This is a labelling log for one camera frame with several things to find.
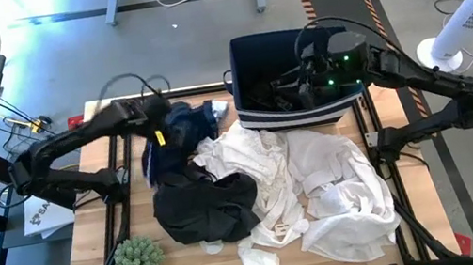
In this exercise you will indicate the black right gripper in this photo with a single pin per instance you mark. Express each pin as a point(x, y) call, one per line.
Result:
point(317, 72)

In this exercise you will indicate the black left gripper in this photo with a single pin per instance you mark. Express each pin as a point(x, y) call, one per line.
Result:
point(157, 112)

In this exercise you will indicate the black garment white label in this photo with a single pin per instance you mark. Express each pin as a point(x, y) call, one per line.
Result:
point(259, 98)

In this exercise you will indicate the navy blue garment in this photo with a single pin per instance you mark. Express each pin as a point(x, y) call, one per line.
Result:
point(188, 130)

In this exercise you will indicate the navy fabric storage bin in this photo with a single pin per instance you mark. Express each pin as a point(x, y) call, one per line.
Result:
point(253, 58)

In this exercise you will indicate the white textured shirt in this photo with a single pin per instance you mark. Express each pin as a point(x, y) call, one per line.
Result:
point(245, 159)

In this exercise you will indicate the large white shirt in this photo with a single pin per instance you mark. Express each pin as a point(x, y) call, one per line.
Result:
point(349, 214)

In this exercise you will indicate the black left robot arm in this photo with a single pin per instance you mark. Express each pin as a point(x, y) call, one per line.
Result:
point(75, 134)

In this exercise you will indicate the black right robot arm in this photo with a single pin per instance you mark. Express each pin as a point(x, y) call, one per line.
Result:
point(422, 74)

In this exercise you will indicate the yellow tag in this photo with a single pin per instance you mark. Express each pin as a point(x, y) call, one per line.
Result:
point(160, 138)

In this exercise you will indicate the red corner pad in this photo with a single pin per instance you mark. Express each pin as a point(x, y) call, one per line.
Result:
point(463, 244)
point(74, 121)

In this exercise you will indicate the dark mat hazard stripes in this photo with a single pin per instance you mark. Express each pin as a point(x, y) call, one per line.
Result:
point(339, 2)

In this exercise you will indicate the yellow clamp tool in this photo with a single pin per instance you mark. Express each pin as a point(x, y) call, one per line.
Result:
point(37, 125)

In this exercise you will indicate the green artificial plant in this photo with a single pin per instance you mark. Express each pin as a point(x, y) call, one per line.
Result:
point(137, 263)

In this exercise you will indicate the white paper with logo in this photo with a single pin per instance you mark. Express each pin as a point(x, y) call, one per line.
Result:
point(48, 219)

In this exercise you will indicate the black metal table frame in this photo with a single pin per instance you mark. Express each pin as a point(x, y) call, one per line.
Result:
point(120, 227)

